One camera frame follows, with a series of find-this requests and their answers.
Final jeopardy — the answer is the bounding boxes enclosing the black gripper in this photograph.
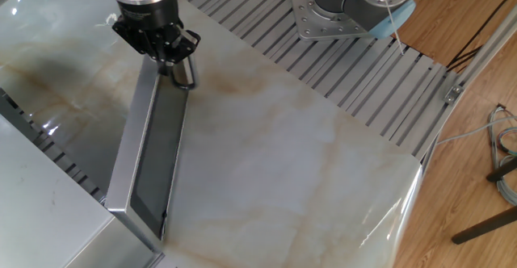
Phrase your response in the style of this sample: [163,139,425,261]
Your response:
[112,0,202,75]

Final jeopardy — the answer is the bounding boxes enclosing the silver microwave oven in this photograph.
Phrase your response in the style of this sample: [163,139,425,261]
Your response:
[103,53,201,255]

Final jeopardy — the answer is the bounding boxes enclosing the silver microwave oven body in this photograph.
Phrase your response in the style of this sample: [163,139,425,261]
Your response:
[0,114,165,268]

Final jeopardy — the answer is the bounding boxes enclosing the marble pattern table mat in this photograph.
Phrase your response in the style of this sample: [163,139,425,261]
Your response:
[0,0,423,268]

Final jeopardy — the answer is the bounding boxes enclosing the white zip tie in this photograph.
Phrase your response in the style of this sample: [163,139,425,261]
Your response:
[383,0,406,56]

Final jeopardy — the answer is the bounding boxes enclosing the dark furniture leg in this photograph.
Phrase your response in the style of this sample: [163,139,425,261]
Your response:
[451,205,517,245]
[486,157,517,182]

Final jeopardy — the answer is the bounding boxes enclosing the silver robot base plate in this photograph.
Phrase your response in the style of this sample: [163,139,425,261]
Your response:
[288,0,375,42]

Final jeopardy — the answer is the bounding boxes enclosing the silver corner bracket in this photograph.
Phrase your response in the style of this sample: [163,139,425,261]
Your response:
[443,84,464,106]

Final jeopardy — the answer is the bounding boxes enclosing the black floor cables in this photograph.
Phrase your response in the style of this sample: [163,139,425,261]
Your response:
[446,0,517,73]

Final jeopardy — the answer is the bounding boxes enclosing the light grey cable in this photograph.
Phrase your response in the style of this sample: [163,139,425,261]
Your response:
[435,114,517,146]

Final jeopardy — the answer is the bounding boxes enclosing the aluminium frame post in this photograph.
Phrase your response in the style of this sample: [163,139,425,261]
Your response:
[415,3,517,168]

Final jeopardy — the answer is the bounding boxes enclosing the grey coiled cable bundle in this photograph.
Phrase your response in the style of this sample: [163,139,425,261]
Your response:
[486,104,517,207]

